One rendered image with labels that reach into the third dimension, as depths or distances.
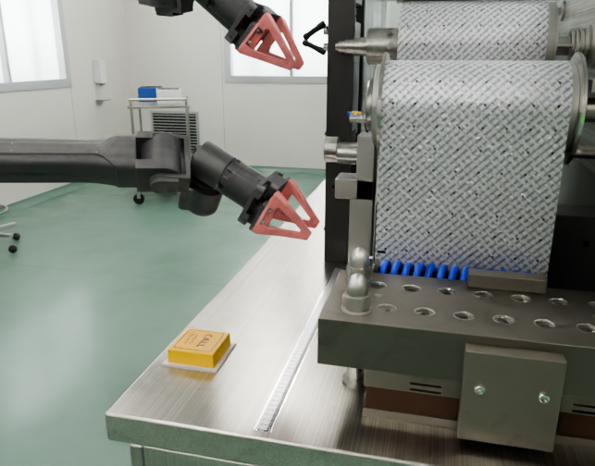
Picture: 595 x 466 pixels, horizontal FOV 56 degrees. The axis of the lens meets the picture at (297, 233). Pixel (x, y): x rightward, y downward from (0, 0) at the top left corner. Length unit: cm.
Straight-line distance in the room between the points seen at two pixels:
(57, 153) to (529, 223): 64
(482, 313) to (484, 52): 48
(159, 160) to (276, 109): 583
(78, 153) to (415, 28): 58
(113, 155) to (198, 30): 611
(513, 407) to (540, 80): 40
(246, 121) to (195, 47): 101
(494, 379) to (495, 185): 27
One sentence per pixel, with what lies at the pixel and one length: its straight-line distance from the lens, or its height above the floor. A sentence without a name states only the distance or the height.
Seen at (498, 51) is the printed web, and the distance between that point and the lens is 102.
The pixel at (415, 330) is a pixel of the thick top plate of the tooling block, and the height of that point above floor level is 103.
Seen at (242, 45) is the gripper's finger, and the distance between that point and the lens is 84.
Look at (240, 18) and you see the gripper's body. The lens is 85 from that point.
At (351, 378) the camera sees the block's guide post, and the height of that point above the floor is 91.
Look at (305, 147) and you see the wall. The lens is 658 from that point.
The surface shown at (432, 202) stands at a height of 113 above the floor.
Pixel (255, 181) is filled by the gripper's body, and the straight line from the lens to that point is 82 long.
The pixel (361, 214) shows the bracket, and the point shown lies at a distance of 90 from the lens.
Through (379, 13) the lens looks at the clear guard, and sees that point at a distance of 183.
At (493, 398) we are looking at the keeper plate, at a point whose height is 97.
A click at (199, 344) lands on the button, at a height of 92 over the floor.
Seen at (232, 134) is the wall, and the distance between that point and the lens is 682.
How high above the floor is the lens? 132
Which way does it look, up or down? 18 degrees down
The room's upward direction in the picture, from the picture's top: straight up
